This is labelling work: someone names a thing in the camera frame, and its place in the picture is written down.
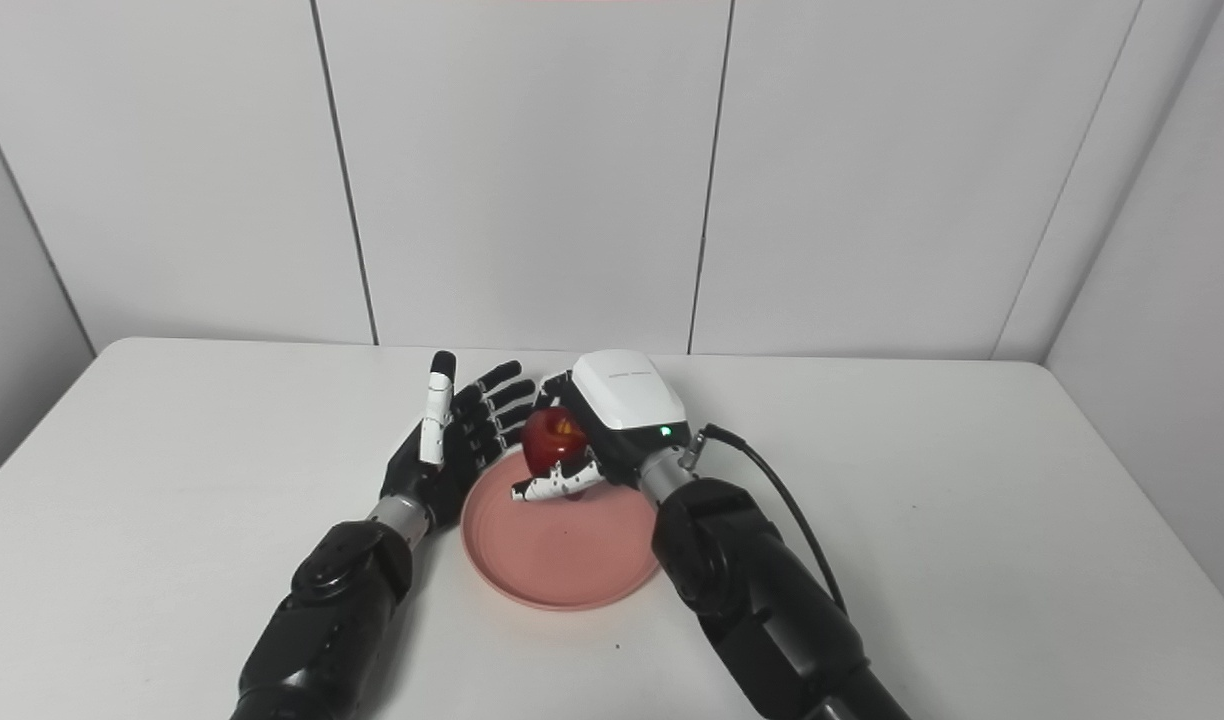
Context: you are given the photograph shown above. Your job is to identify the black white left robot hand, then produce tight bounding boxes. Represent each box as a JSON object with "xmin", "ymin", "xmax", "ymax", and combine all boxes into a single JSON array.
[{"xmin": 379, "ymin": 350, "xmax": 539, "ymax": 532}]

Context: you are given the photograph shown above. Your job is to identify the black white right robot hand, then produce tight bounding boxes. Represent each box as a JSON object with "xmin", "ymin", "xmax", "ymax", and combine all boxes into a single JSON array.
[{"xmin": 511, "ymin": 349, "xmax": 692, "ymax": 504}]

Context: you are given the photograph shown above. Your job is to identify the red apple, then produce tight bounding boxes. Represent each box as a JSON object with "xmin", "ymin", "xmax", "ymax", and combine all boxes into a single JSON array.
[{"xmin": 521, "ymin": 406, "xmax": 589, "ymax": 477}]

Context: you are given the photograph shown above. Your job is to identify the pink round plate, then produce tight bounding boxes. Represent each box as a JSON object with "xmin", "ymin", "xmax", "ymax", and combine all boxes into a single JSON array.
[{"xmin": 459, "ymin": 445, "xmax": 666, "ymax": 612}]

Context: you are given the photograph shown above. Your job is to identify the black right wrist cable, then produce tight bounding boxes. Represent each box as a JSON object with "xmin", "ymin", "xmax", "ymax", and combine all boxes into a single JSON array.
[{"xmin": 676, "ymin": 423, "xmax": 850, "ymax": 617}]

